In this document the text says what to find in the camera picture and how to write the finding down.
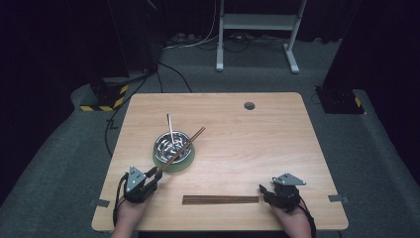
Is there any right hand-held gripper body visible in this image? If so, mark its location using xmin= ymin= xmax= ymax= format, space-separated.
xmin=268 ymin=173 xmax=307 ymax=211

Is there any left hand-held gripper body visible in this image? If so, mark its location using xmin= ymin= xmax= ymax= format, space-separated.
xmin=123 ymin=166 xmax=158 ymax=204

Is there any steel bowl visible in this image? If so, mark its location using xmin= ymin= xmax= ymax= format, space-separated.
xmin=153 ymin=130 xmax=193 ymax=165

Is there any row of brown chopsticks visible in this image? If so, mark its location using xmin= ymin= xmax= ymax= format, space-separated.
xmin=181 ymin=194 xmax=260 ymax=206

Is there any brown wooden single chopstick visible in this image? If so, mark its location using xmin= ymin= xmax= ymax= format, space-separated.
xmin=158 ymin=128 xmax=207 ymax=175
xmin=157 ymin=126 xmax=205 ymax=174

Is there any person's right hand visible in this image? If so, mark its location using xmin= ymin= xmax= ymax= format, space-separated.
xmin=270 ymin=203 xmax=311 ymax=232

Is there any metal bowl with green rim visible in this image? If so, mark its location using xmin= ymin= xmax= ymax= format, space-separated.
xmin=152 ymin=145 xmax=196 ymax=174

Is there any grey tape strip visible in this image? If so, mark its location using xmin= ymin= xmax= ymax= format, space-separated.
xmin=328 ymin=194 xmax=351 ymax=204
xmin=89 ymin=198 xmax=111 ymax=208

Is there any metal spoon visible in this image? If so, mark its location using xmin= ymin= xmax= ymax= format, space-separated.
xmin=165 ymin=113 xmax=181 ymax=159

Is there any black yellow striped stand base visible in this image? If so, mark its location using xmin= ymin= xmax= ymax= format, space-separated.
xmin=79 ymin=77 xmax=130 ymax=112

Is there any black stand base yellow mark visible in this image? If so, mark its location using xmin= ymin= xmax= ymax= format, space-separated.
xmin=314 ymin=85 xmax=367 ymax=115

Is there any power strip on floor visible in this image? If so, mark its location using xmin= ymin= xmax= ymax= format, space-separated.
xmin=165 ymin=32 xmax=201 ymax=47

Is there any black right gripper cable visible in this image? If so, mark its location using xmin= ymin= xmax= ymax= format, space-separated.
xmin=297 ymin=196 xmax=318 ymax=238

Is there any black floor cable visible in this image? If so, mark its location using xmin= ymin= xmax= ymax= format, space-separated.
xmin=104 ymin=60 xmax=193 ymax=157

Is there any white floor cable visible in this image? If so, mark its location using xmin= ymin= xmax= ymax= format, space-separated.
xmin=162 ymin=0 xmax=221 ymax=52

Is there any white metal stand frame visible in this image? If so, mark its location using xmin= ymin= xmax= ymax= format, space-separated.
xmin=215 ymin=0 xmax=308 ymax=74

